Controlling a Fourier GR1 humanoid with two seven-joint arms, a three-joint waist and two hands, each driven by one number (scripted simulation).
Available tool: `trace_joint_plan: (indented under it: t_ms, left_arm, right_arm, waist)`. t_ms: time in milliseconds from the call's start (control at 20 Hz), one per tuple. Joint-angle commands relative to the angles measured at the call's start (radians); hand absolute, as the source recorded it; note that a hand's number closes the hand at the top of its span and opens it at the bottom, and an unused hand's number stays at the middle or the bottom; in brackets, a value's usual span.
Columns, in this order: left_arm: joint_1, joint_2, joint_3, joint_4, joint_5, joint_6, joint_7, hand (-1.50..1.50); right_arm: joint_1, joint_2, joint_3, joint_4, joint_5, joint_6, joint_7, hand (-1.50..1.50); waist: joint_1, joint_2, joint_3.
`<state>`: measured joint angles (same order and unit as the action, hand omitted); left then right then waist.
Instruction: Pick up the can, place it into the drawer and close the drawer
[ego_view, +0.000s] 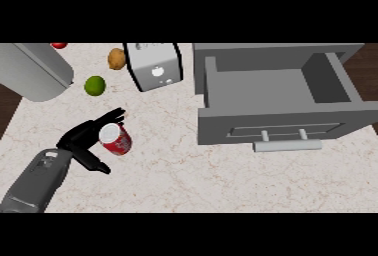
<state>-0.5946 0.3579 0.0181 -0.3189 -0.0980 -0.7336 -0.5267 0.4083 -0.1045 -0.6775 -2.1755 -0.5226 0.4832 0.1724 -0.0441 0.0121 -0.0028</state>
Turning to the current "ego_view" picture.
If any green lime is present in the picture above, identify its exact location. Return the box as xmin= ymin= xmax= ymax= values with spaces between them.
xmin=82 ymin=75 xmax=107 ymax=97

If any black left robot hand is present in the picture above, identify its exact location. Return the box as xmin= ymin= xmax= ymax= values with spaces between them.
xmin=54 ymin=107 xmax=126 ymax=175

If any grey drawer cabinet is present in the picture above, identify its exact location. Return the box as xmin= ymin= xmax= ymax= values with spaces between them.
xmin=191 ymin=42 xmax=366 ymax=108

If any grey drawer front with handle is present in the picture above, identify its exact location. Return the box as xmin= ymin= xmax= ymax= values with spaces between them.
xmin=196 ymin=101 xmax=378 ymax=153

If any silver toaster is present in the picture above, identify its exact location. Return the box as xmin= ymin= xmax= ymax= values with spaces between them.
xmin=120 ymin=42 xmax=184 ymax=93

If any brown potato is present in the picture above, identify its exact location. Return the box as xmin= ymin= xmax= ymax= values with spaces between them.
xmin=106 ymin=47 xmax=128 ymax=71

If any red can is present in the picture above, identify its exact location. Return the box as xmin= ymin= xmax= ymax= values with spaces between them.
xmin=97 ymin=122 xmax=134 ymax=157

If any grey rounded appliance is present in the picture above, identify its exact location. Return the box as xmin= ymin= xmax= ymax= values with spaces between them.
xmin=0 ymin=42 xmax=76 ymax=103

